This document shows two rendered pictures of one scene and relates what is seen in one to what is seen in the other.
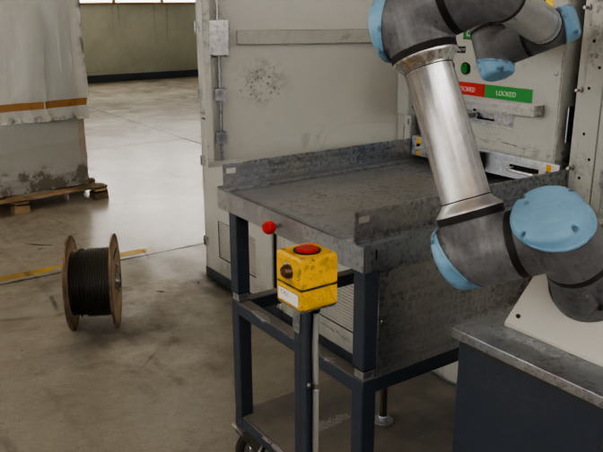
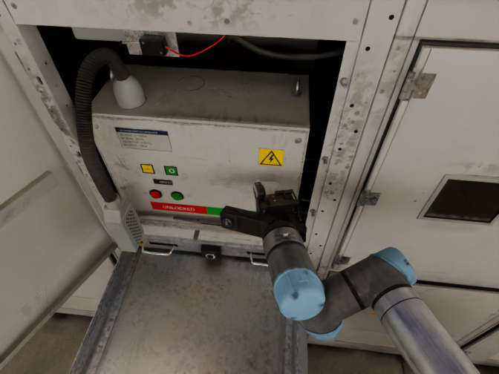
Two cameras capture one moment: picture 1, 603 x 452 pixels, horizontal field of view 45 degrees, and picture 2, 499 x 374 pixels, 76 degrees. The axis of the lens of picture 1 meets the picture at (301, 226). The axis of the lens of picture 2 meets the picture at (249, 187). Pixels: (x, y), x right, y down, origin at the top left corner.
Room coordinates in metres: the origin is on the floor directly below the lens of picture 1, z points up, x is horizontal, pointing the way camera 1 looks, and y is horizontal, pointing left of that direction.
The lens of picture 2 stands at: (1.58, -0.17, 1.80)
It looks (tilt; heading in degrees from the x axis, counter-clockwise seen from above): 48 degrees down; 311
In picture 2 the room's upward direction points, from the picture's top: straight up
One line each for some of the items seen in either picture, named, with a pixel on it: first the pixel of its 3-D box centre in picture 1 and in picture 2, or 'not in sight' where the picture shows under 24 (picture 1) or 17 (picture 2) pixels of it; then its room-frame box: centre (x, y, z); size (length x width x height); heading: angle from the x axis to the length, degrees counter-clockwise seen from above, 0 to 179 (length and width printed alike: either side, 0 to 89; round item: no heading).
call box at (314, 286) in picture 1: (306, 276); not in sight; (1.23, -0.01, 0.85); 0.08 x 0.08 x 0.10; 35
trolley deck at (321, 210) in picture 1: (389, 202); (191, 365); (1.85, -0.23, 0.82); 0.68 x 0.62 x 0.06; 125
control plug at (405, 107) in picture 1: (413, 83); (125, 222); (2.17, -0.33, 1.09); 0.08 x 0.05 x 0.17; 125
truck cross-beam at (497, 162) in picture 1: (483, 158); (213, 242); (2.04, -0.51, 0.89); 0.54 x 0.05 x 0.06; 35
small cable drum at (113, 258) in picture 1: (93, 282); not in sight; (2.87, 0.87, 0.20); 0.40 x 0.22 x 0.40; 9
